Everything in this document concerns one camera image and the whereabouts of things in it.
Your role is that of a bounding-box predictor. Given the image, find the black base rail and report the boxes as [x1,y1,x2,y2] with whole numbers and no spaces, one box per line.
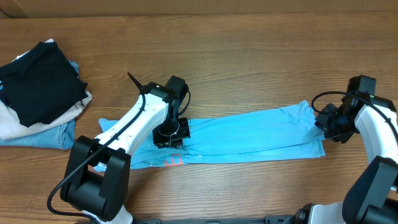
[132,215,295,224]

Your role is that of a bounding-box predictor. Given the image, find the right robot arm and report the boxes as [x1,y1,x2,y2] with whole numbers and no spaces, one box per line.
[290,75,397,224]

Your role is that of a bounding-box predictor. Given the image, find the folded cream white garment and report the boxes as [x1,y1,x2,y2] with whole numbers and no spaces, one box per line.
[1,39,93,140]

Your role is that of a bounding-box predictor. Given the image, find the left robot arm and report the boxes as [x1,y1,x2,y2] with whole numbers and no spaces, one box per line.
[56,76,190,223]

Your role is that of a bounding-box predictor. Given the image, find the folded black garment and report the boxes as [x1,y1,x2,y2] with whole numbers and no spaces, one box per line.
[1,42,88,127]

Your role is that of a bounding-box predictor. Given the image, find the folded blue denim jeans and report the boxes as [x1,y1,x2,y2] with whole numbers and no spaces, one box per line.
[0,60,80,151]

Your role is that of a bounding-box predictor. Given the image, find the light blue printed t-shirt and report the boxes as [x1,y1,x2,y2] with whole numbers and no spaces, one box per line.
[110,100,325,169]

